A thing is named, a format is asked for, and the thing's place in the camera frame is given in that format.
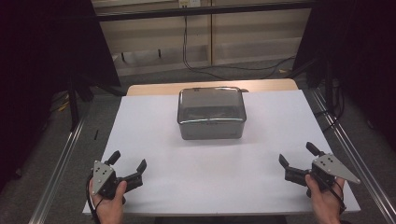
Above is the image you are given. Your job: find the yellow cable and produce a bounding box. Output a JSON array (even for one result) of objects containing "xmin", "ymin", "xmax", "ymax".
[{"xmin": 56, "ymin": 92, "xmax": 70, "ymax": 112}]

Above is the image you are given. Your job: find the long black floor cable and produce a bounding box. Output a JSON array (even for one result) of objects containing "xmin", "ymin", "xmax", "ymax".
[{"xmin": 182, "ymin": 15, "xmax": 297, "ymax": 80}]

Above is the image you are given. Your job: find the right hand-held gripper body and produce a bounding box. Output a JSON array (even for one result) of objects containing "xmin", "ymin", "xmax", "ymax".
[{"xmin": 310, "ymin": 153, "xmax": 362, "ymax": 191}]

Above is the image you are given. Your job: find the clear plastic box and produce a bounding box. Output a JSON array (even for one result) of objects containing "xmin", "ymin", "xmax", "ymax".
[{"xmin": 177, "ymin": 119, "xmax": 246, "ymax": 141}]

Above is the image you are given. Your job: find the white wall outlet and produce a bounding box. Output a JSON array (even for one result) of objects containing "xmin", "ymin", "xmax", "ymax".
[{"xmin": 178, "ymin": 0, "xmax": 202, "ymax": 9}]

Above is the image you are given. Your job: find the black metal stand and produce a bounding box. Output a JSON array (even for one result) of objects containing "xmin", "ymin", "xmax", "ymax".
[{"xmin": 67, "ymin": 73, "xmax": 95, "ymax": 133}]

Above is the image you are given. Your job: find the person's right hand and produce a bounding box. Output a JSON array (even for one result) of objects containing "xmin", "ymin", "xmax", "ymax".
[{"xmin": 304, "ymin": 174, "xmax": 347, "ymax": 224}]

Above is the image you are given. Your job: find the clear plastic box lid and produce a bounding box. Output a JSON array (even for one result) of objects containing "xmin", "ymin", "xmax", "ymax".
[{"xmin": 177, "ymin": 86, "xmax": 249, "ymax": 125}]

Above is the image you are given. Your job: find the person's left hand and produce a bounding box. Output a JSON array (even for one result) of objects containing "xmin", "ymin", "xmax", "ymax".
[{"xmin": 88, "ymin": 179, "xmax": 128, "ymax": 224}]

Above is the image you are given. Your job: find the hand-held gripper black cable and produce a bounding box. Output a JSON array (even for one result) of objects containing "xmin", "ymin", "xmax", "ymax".
[
  {"xmin": 85, "ymin": 174, "xmax": 105, "ymax": 224},
  {"xmin": 312, "ymin": 172, "xmax": 347, "ymax": 216}
]

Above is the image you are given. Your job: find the white table mat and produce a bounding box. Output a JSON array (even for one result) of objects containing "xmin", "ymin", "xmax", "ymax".
[{"xmin": 82, "ymin": 90, "xmax": 361, "ymax": 217}]

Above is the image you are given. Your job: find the black crossbar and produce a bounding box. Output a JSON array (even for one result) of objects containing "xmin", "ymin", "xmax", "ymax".
[{"xmin": 95, "ymin": 1, "xmax": 314, "ymax": 22}]

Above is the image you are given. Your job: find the left hand-held gripper black cable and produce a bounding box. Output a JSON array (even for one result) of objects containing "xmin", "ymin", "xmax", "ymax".
[{"xmin": 85, "ymin": 174, "xmax": 105, "ymax": 224}]

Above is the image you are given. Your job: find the black curtain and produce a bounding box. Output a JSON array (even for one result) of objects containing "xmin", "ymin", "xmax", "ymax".
[
  {"xmin": 291, "ymin": 0, "xmax": 396, "ymax": 152},
  {"xmin": 0, "ymin": 0, "xmax": 121, "ymax": 190}
]

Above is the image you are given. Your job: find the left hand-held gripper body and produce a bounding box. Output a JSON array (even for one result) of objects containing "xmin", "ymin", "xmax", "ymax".
[{"xmin": 92, "ymin": 160, "xmax": 120, "ymax": 201}]

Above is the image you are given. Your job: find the right hand-held gripper black cable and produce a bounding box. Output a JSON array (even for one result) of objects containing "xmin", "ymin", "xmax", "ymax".
[{"xmin": 312, "ymin": 172, "xmax": 347, "ymax": 216}]

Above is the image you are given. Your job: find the aluminium rail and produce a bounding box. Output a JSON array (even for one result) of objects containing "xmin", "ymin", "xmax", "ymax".
[
  {"xmin": 310, "ymin": 88, "xmax": 396, "ymax": 224},
  {"xmin": 28, "ymin": 117, "xmax": 87, "ymax": 224}
]

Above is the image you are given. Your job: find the wooden table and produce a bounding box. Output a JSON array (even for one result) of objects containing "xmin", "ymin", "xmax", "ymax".
[{"xmin": 126, "ymin": 77, "xmax": 299, "ymax": 97}]

